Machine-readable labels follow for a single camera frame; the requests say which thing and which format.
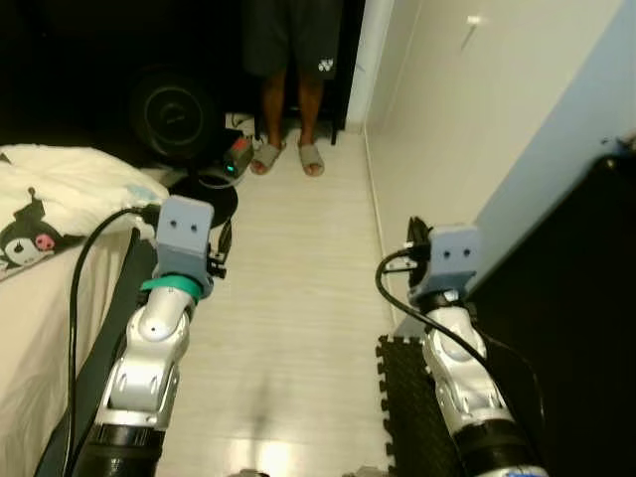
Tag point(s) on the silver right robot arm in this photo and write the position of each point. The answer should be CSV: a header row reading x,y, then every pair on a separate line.
x,y
467,388

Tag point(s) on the grey slipper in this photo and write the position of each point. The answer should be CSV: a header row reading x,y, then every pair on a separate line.
x,y
266,159
311,160

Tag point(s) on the black floor fan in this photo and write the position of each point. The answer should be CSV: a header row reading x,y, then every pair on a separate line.
x,y
174,114

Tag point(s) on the black foam puzzle mat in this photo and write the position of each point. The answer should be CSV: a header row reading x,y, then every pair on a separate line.
x,y
412,417

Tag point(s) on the person in dark shorts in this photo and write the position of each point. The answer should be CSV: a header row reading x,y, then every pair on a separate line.
x,y
293,40

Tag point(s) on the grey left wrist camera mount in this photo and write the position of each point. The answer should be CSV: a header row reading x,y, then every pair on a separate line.
x,y
184,243

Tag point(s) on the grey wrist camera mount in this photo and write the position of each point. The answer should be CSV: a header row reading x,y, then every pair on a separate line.
x,y
184,243
452,260

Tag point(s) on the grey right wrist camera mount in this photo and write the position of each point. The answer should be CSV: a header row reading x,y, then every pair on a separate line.
x,y
452,260

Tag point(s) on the dark bed frame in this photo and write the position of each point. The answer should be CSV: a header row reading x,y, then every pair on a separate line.
x,y
99,338

